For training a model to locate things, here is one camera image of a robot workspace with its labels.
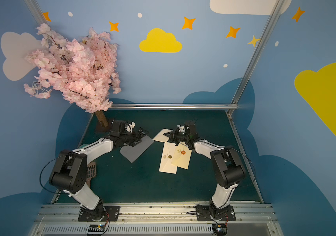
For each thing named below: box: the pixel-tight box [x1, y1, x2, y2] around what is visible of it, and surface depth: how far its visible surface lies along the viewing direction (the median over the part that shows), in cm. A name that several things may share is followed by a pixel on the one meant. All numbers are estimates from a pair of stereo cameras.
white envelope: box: [158, 142, 178, 175], surface depth 95 cm
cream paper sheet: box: [152, 128, 173, 143], surface depth 90 cm
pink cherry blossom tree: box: [23, 22, 122, 114], surface depth 70 cm
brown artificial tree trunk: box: [94, 110, 109, 128], surface depth 106 cm
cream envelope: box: [170, 142, 193, 170], surface depth 98 cm
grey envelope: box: [119, 135, 155, 164], surface depth 97 cm
